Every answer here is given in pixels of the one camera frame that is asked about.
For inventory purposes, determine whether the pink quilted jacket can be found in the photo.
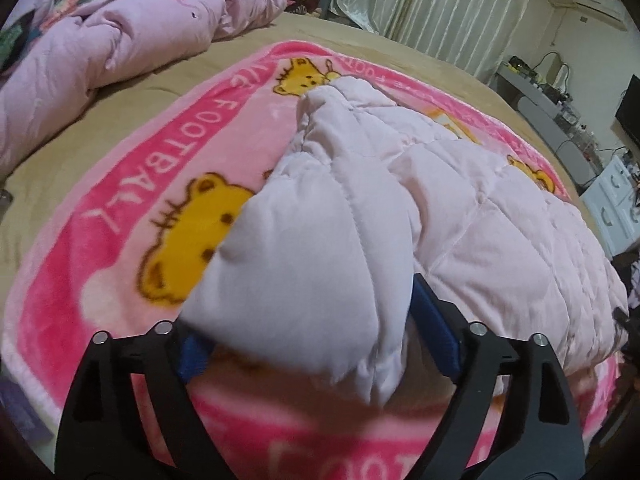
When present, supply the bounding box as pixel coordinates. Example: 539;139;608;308
179;77;627;405

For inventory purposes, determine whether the pink cartoon fleece blanket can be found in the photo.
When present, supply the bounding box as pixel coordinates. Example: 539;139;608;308
0;39;624;480

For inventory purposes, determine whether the white drawer cabinet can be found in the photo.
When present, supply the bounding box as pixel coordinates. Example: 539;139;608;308
580;155;639;258

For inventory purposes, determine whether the metal bed clip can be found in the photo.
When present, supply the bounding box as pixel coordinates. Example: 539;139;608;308
0;190;13;210

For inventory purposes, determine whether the grey desk with clutter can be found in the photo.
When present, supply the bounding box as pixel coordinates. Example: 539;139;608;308
490;62;598;195

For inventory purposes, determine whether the black television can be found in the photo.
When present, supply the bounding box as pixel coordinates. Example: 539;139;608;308
615;75;640;145

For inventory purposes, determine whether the tan bed sheet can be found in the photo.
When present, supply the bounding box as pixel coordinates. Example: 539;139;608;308
0;12;612;411

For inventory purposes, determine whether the pink flamingo comforter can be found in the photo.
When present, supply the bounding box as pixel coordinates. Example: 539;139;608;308
1;0;288;177

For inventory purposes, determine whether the striped satin curtain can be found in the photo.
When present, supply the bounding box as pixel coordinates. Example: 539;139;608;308
333;0;529;82

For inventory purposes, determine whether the white air conditioner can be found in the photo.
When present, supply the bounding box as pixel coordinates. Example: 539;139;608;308
572;0;627;30

